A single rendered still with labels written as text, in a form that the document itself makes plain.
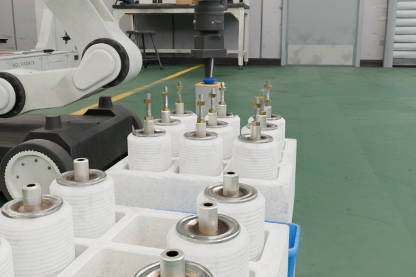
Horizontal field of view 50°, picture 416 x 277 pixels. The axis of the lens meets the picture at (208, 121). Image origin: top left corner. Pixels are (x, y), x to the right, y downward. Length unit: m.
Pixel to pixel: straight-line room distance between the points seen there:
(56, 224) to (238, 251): 0.23
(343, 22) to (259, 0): 1.11
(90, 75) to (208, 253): 0.88
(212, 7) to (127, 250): 0.83
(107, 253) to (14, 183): 0.64
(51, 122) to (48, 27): 3.40
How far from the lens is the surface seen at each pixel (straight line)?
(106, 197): 0.70
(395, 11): 6.05
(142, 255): 0.64
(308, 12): 6.03
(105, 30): 1.32
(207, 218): 0.51
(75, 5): 1.35
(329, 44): 6.05
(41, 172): 1.22
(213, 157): 0.93
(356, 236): 1.14
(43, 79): 1.42
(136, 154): 0.97
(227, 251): 0.50
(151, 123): 0.98
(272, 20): 6.04
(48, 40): 4.57
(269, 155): 0.91
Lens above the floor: 0.48
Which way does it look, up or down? 12 degrees down
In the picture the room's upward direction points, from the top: straight up
